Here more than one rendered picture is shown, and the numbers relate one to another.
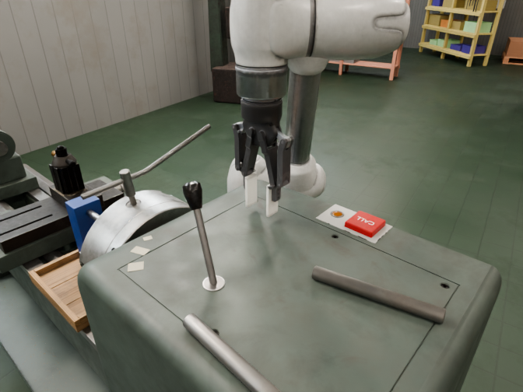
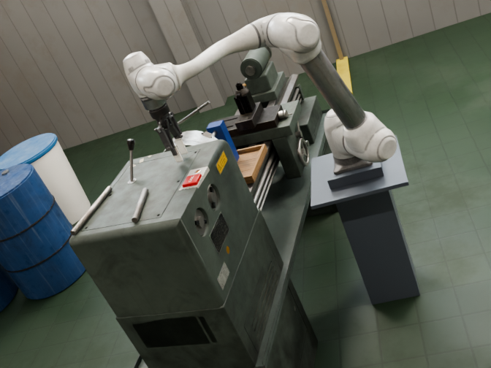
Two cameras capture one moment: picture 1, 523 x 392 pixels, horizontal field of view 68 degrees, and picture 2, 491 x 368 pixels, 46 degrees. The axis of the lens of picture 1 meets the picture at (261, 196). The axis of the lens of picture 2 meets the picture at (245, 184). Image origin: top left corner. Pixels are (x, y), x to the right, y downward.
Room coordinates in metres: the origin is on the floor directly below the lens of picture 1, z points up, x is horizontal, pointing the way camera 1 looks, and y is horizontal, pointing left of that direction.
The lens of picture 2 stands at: (0.33, -2.08, 2.16)
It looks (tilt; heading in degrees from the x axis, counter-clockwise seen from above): 28 degrees down; 75
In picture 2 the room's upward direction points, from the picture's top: 24 degrees counter-clockwise
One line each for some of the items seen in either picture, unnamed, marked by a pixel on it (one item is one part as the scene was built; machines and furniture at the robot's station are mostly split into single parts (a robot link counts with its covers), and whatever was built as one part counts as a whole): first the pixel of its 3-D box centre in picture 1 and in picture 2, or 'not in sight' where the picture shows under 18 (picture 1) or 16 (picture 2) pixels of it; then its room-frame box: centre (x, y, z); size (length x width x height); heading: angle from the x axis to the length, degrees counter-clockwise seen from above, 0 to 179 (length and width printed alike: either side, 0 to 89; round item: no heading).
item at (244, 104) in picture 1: (261, 121); (161, 116); (0.69, 0.00, 1.46); 0.08 x 0.07 x 0.09; 48
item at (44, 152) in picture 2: not in sight; (46, 184); (0.02, 3.12, 0.37); 0.60 x 0.60 x 0.73
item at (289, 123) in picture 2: (61, 216); (251, 126); (1.26, 0.76, 0.90); 0.53 x 0.30 x 0.06; 138
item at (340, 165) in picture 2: not in sight; (350, 153); (1.43, 0.08, 0.83); 0.22 x 0.18 x 0.06; 57
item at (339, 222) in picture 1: (352, 233); (196, 184); (0.66, -0.19, 1.23); 0.13 x 0.08 x 0.06; 48
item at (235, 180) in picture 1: (248, 180); (343, 130); (1.42, 0.05, 0.97); 0.18 x 0.16 x 0.22; 92
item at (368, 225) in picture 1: (364, 225); (192, 181); (0.65, -0.21, 1.26); 0.06 x 0.06 x 0.02; 48
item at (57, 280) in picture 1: (109, 269); (227, 169); (0.96, 0.48, 0.89); 0.36 x 0.30 x 0.04; 138
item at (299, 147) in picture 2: not in sight; (294, 144); (1.40, 0.62, 0.73); 0.27 x 0.12 x 0.27; 48
